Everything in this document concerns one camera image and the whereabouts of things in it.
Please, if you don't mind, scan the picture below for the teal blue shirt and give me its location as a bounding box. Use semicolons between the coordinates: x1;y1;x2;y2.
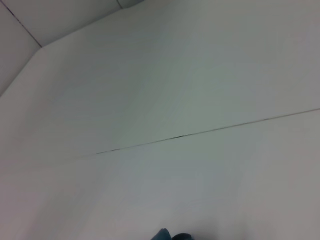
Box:
151;228;194;240

